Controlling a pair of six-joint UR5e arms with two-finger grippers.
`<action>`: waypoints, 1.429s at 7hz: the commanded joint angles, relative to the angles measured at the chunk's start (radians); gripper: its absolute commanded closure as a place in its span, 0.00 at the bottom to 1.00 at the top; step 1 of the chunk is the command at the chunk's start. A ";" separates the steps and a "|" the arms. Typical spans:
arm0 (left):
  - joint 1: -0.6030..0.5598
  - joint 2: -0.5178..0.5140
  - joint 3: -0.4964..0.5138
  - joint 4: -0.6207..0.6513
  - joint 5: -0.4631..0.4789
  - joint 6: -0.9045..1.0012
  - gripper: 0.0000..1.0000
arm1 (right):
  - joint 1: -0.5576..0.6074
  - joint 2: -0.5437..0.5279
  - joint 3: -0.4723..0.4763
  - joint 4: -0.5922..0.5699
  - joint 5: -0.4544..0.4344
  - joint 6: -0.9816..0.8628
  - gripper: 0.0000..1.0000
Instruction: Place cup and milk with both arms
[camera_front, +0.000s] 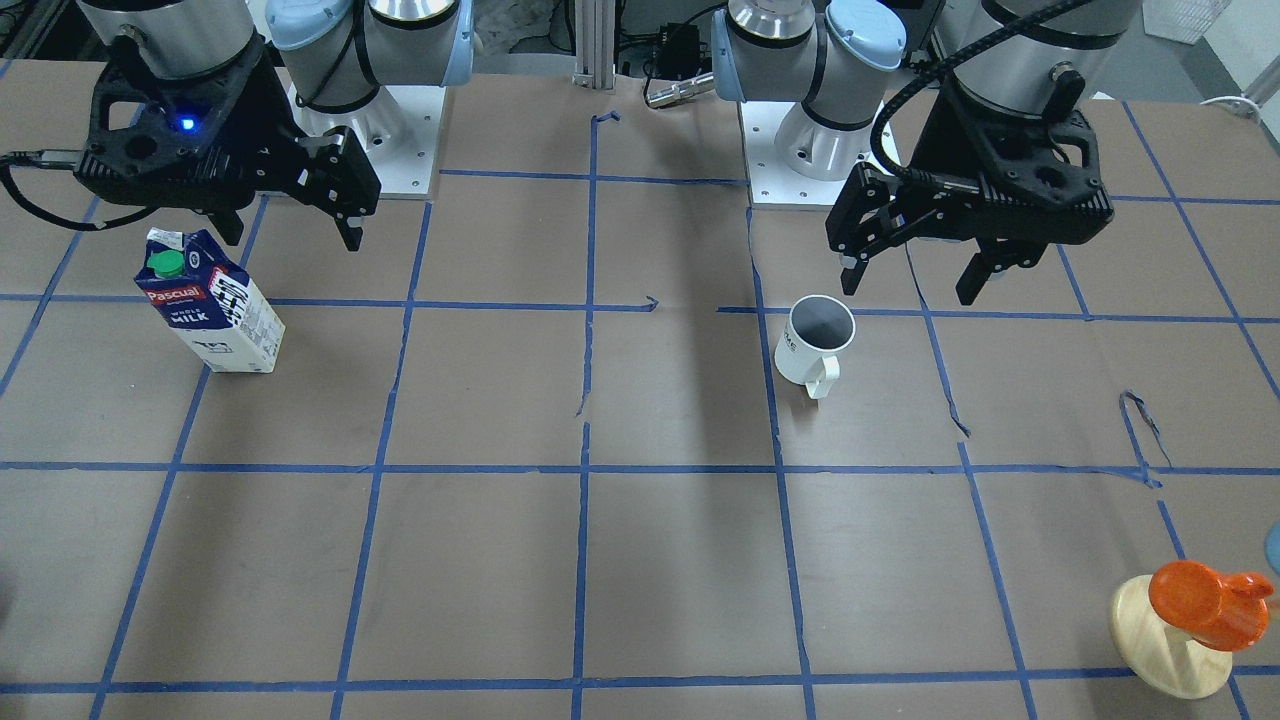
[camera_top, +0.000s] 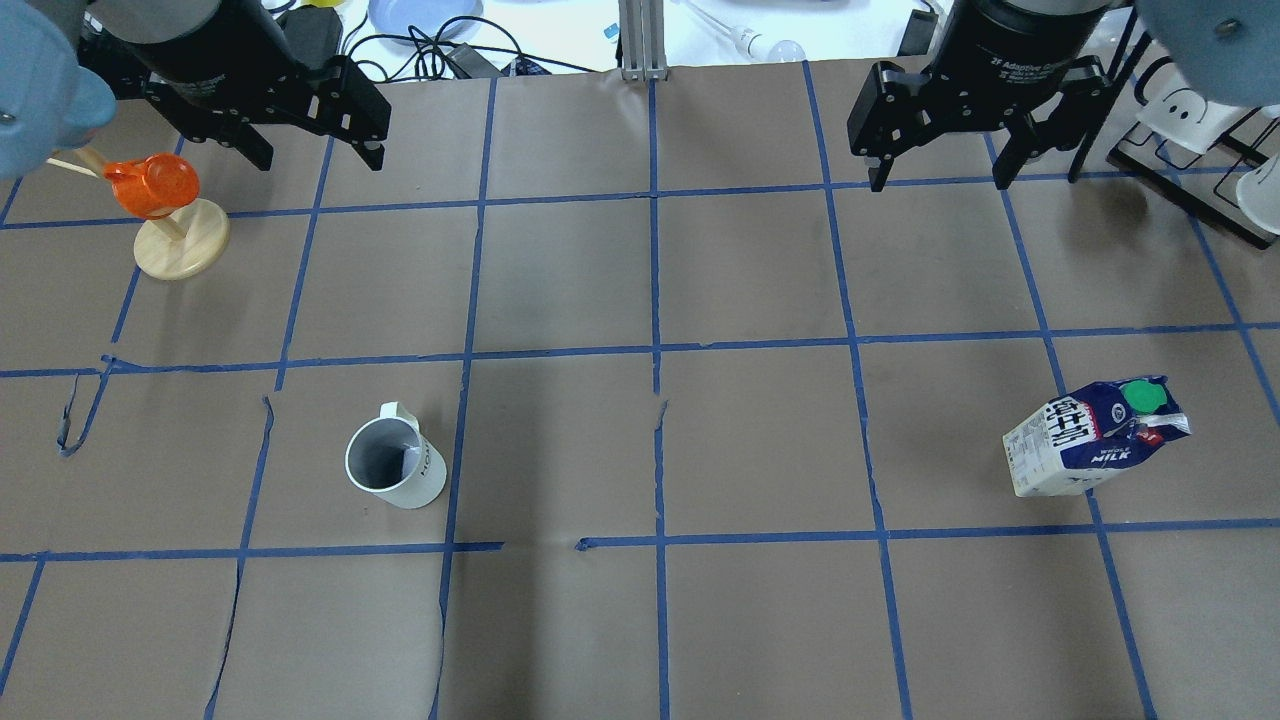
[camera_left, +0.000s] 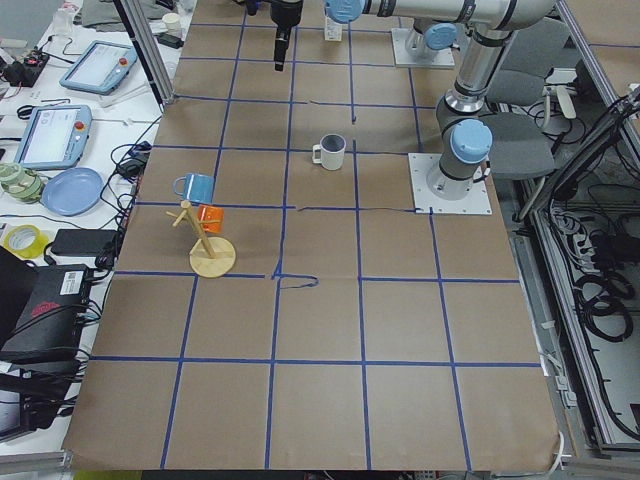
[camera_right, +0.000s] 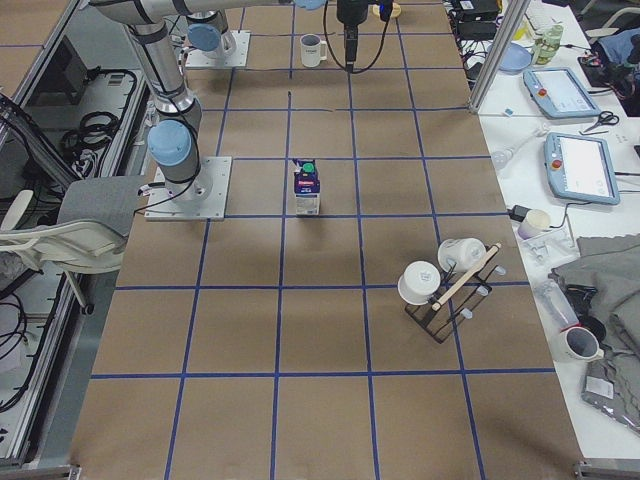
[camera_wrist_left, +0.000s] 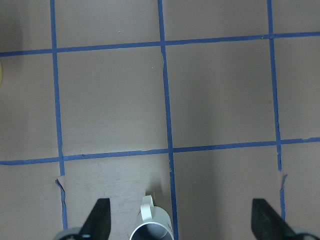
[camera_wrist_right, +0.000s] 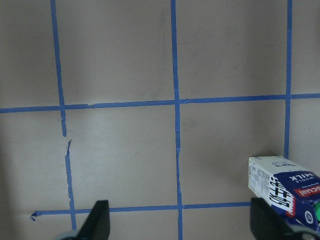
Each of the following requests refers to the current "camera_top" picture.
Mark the orange plastic cup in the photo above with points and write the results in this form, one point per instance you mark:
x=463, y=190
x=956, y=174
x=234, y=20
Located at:
x=154, y=187

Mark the blue plate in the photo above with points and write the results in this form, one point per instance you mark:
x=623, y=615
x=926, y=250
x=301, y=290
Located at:
x=396, y=17

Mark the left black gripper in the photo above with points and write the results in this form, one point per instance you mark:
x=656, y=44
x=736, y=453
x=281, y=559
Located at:
x=215, y=52

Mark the blue white milk carton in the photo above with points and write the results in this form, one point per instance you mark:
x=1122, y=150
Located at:
x=1078, y=441

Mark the black metal mug rack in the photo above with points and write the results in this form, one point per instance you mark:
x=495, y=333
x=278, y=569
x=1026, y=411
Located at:
x=1190, y=175

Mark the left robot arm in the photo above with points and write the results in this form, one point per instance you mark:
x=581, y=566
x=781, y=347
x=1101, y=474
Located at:
x=52, y=102

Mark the white smiley face mug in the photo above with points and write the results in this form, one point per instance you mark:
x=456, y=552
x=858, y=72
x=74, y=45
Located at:
x=1176, y=112

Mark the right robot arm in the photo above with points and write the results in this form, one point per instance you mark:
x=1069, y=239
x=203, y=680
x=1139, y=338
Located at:
x=1020, y=67

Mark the aluminium profile post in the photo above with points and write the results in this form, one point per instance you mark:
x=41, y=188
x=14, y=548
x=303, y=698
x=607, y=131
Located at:
x=642, y=46

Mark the white grey mug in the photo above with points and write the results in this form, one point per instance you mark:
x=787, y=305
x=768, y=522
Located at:
x=390, y=458

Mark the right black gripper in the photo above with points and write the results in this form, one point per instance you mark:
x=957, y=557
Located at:
x=1010, y=45

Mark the black power adapter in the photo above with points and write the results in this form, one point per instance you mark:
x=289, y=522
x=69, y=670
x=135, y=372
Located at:
x=313, y=34

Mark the wooden cup stand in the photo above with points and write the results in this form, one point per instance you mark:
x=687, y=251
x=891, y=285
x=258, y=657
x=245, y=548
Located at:
x=172, y=248

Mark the light bulb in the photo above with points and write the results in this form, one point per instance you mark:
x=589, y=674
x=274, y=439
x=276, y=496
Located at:
x=759, y=46

